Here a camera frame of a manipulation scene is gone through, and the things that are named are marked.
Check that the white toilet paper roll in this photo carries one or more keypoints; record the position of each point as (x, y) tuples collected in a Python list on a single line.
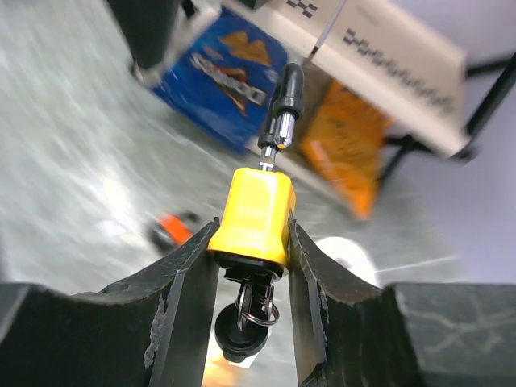
[(350, 255)]

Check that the blue Doritos bag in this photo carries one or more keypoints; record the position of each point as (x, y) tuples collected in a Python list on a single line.
[(224, 77)]

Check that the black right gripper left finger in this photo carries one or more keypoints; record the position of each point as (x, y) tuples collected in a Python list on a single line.
[(149, 329)]

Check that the beige two tier shelf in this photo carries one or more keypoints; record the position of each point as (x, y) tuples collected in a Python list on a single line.
[(395, 62)]

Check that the orange padlock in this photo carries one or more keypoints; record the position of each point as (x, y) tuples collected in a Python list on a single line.
[(171, 231)]

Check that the orange honey dijon bag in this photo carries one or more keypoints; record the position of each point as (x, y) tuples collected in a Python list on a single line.
[(343, 142)]

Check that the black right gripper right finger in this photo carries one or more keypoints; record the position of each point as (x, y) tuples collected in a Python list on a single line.
[(347, 332)]

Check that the yellow padlock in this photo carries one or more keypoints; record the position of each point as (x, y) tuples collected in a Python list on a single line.
[(254, 231)]

